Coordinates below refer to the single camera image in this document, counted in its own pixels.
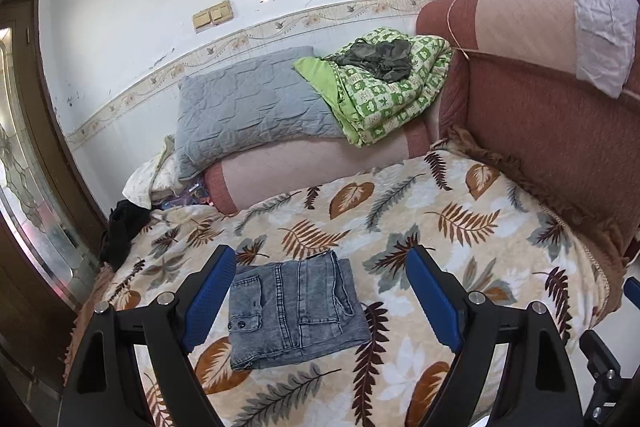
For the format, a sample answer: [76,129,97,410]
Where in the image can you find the grey quilted pillow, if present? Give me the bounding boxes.
[176,46,346,182]

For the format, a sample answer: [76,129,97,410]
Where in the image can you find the blue denim pants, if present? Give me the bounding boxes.
[228,250,370,372]

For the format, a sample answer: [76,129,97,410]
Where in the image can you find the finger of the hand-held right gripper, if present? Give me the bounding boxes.
[579,329,640,427]
[623,276,640,311]

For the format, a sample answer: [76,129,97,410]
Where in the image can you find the dark green garment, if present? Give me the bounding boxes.
[334,38,416,82]

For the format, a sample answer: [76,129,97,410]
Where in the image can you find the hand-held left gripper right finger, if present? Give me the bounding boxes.
[404,244,586,427]

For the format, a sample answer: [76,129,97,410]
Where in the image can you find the pale lilac cloth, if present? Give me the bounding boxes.
[574,0,640,98]

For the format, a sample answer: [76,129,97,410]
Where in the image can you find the thin beige cord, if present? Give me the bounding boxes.
[446,0,640,100]

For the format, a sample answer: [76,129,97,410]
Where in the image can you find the black cloth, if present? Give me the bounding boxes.
[99,199,152,272]

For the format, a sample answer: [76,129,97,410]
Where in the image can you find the wooden door with glass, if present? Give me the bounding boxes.
[0,0,113,408]

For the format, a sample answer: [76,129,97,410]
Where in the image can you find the leaf print blanket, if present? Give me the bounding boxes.
[65,147,613,427]

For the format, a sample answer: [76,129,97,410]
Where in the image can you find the cream white cloth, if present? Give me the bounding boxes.
[123,134,187,210]

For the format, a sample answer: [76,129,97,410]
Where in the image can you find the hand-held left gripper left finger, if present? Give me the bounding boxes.
[62,244,237,427]

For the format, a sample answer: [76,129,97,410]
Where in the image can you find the pink and red sofa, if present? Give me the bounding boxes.
[202,0,640,278]

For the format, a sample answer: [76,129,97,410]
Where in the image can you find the beige light switch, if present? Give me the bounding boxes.
[193,0,235,32]

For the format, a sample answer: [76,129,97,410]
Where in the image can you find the green patterned quilt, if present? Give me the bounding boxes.
[292,27,455,148]

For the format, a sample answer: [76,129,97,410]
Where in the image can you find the colourful plastic packet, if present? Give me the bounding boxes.
[161,181,213,210]

